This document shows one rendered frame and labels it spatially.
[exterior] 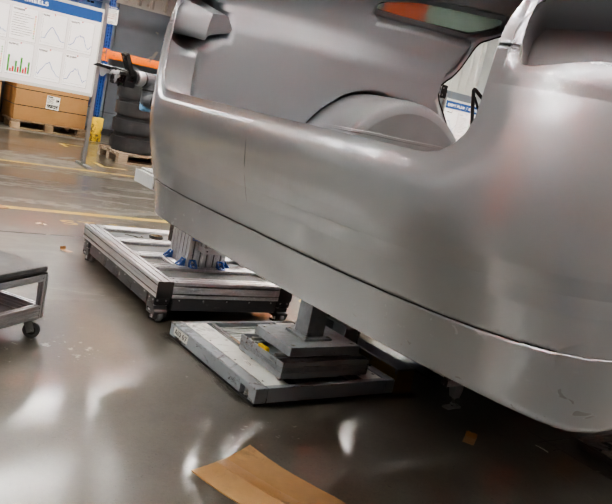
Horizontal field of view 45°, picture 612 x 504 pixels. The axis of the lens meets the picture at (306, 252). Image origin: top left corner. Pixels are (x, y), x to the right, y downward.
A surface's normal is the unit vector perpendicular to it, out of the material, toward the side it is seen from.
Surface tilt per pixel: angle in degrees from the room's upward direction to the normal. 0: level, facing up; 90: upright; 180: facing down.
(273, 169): 98
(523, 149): 89
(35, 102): 90
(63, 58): 90
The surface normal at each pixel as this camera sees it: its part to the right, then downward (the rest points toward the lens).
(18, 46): 0.54, 0.27
